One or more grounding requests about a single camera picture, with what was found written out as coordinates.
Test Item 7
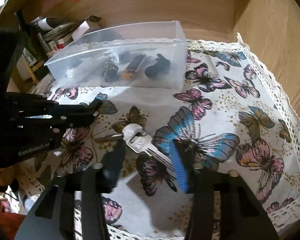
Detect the white handheld massager device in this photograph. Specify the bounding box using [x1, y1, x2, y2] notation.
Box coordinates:
[66, 52, 119, 79]

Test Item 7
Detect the dark rectangular lighter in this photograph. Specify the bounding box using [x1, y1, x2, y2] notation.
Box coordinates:
[121, 54, 146, 81]

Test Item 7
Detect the black hair clip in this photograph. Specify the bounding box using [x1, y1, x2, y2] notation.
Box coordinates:
[145, 54, 171, 79]

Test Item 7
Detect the black perforated metal ball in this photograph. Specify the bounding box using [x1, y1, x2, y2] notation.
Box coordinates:
[102, 63, 119, 83]

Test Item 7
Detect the person's hand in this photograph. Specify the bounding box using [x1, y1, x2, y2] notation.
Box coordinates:
[0, 166, 15, 186]

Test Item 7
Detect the dark wine bottle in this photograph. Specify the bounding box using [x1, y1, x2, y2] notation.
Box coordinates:
[15, 9, 50, 81]

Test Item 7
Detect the stack of books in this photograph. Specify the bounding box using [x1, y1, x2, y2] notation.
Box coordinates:
[29, 15, 102, 53]

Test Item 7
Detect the small white box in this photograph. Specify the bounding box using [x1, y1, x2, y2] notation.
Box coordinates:
[71, 21, 101, 41]

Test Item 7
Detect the butterfly print lace cloth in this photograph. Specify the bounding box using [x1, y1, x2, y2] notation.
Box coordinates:
[18, 41, 300, 231]

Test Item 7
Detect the clear plastic storage box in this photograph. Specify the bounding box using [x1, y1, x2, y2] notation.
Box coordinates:
[46, 21, 187, 90]

